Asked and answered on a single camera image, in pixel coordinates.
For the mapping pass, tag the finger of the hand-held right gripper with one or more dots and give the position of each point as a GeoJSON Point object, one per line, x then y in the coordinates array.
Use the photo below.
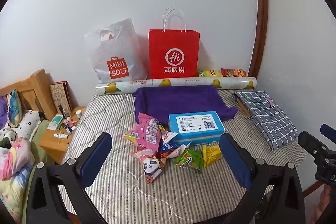
{"type": "Point", "coordinates": [329, 132]}
{"type": "Point", "coordinates": [311, 144]}

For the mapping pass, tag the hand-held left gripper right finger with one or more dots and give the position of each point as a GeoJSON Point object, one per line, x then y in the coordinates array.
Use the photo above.
{"type": "Point", "coordinates": [236, 161]}

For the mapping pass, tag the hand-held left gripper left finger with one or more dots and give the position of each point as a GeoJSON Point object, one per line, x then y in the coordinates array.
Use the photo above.
{"type": "Point", "coordinates": [97, 158]}

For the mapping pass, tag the yellow snack packet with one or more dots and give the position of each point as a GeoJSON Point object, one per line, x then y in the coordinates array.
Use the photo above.
{"type": "Point", "coordinates": [211, 154]}

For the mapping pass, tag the pink snack packet red print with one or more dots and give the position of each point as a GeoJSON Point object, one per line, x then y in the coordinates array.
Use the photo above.
{"type": "Point", "coordinates": [144, 154]}

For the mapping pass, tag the green snack packet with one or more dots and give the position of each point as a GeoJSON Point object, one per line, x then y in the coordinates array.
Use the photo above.
{"type": "Point", "coordinates": [189, 159]}

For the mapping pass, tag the pink cartoon snack packet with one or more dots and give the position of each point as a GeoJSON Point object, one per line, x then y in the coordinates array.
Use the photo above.
{"type": "Point", "coordinates": [147, 132]}

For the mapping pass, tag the long white pink snack packet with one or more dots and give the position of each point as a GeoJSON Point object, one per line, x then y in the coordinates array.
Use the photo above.
{"type": "Point", "coordinates": [167, 136]}

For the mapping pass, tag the person's right hand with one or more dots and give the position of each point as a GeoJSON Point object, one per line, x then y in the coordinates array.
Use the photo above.
{"type": "Point", "coordinates": [328, 205]}

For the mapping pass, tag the white cosmetic tube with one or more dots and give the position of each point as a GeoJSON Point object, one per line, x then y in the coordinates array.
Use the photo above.
{"type": "Point", "coordinates": [61, 135]}

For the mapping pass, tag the wooden nightstand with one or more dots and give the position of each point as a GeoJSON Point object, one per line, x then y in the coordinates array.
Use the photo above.
{"type": "Point", "coordinates": [52, 144]}

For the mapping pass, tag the grey checkered cloth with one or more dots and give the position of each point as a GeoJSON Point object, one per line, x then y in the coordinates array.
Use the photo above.
{"type": "Point", "coordinates": [270, 119]}

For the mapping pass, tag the small white bottle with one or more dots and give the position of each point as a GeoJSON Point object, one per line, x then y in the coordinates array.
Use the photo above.
{"type": "Point", "coordinates": [78, 113]}

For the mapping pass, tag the brown flat board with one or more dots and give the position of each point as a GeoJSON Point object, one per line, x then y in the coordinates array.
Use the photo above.
{"type": "Point", "coordinates": [245, 109]}

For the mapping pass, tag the blue cardboard box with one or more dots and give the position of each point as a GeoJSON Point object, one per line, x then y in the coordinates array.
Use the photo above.
{"type": "Point", "coordinates": [197, 125]}

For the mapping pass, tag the panda print snack packet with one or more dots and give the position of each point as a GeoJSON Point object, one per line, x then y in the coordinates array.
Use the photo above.
{"type": "Point", "coordinates": [152, 167]}

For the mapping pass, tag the white green cosmetic box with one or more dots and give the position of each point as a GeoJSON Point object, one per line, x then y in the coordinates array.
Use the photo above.
{"type": "Point", "coordinates": [55, 122]}

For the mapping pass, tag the green bed sheet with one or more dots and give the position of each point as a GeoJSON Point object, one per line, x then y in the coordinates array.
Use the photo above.
{"type": "Point", "coordinates": [39, 140]}

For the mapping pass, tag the red small snack packet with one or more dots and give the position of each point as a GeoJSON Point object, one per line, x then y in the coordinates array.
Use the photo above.
{"type": "Point", "coordinates": [164, 155]}

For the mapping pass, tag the blue small snack packet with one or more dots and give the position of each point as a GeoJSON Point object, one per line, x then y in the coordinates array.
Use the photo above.
{"type": "Point", "coordinates": [166, 146]}

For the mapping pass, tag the patterned flat box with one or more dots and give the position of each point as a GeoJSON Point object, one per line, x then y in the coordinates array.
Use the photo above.
{"type": "Point", "coordinates": [60, 96]}

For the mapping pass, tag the white floral pillow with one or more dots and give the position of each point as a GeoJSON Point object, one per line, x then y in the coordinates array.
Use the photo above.
{"type": "Point", "coordinates": [29, 123]}

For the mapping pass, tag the pink star print blanket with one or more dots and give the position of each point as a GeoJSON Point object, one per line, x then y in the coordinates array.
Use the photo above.
{"type": "Point", "coordinates": [15, 158]}

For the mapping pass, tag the purple towel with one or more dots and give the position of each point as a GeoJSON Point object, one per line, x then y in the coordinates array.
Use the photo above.
{"type": "Point", "coordinates": [178, 100]}

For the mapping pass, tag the red orange snack bag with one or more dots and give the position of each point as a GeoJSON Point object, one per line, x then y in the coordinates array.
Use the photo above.
{"type": "Point", "coordinates": [233, 72]}

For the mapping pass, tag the yellow snack bag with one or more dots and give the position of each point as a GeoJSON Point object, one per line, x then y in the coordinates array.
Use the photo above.
{"type": "Point", "coordinates": [210, 73]}

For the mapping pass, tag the wooden bed headboard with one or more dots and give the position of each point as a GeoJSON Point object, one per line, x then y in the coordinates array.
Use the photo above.
{"type": "Point", "coordinates": [31, 90]}

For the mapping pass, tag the fruit print paper roll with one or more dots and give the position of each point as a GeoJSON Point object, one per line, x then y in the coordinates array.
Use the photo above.
{"type": "Point", "coordinates": [183, 81]}

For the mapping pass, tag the colourful striped pillow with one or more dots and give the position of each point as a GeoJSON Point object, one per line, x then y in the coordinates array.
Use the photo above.
{"type": "Point", "coordinates": [13, 108]}

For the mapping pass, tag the white plastic shopping bag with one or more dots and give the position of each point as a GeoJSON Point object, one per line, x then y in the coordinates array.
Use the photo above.
{"type": "Point", "coordinates": [115, 50]}

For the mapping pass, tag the red paper carrier bag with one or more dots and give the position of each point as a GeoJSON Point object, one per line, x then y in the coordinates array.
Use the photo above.
{"type": "Point", "coordinates": [173, 45]}

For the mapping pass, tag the brown wooden door frame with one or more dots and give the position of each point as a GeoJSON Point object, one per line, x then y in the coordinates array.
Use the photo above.
{"type": "Point", "coordinates": [261, 16]}

